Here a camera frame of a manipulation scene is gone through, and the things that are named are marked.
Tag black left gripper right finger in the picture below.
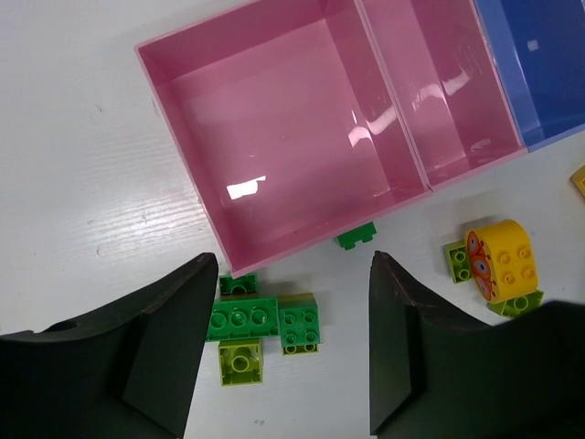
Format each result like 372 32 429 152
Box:
368 252 584 438

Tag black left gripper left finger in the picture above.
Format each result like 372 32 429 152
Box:
1 252 218 438

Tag lime square lego brick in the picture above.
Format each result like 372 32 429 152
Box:
487 290 545 318

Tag lime lego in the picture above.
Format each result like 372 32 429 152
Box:
282 344 319 356
218 338 263 386
443 241 472 284

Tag yellow round printed lego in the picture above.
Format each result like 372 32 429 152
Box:
464 219 538 304

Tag yellow lego plate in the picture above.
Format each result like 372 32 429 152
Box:
570 166 585 197

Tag lime lego under green brick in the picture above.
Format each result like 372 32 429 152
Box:
218 338 263 386

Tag long green lego brick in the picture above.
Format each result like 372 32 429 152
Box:
206 297 280 341

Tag lime lego under square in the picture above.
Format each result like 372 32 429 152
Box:
282 344 319 356

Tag green lego near bin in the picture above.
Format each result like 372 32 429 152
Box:
218 273 259 296

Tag green square lego brick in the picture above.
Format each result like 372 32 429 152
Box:
278 293 321 346

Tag small dark green lego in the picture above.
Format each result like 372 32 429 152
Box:
335 222 377 251

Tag large pink bin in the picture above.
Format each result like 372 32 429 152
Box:
136 1 429 275

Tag narrow pink bin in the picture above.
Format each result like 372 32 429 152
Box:
360 1 527 190

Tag dark blue bin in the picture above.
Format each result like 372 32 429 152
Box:
475 0 585 152

